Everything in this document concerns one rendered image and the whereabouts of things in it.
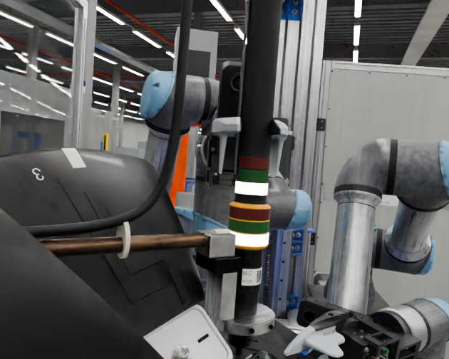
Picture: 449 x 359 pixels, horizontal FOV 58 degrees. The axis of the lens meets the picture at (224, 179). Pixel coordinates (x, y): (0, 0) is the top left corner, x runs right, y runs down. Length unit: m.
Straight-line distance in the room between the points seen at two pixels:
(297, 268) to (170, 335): 1.04
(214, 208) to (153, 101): 0.37
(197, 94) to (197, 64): 3.50
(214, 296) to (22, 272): 0.27
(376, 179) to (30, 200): 0.64
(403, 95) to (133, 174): 2.03
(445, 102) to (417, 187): 1.65
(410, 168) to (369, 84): 1.53
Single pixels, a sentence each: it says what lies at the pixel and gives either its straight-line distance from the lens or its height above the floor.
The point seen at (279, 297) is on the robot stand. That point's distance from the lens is 1.34.
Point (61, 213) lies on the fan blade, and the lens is 0.43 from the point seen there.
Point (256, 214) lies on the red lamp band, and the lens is 0.40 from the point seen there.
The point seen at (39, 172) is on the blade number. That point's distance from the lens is 0.46.
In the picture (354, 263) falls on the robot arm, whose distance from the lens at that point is 0.81.
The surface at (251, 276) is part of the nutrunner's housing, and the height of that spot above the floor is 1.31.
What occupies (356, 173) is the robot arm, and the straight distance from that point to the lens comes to 0.85.
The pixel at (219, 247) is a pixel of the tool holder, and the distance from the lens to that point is 0.39.
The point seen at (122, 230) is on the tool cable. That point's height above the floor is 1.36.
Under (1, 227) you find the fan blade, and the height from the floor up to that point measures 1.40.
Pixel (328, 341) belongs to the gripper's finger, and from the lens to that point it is 0.59.
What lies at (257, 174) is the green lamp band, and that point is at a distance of 0.41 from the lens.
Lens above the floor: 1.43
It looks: 3 degrees down
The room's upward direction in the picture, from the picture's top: 4 degrees clockwise
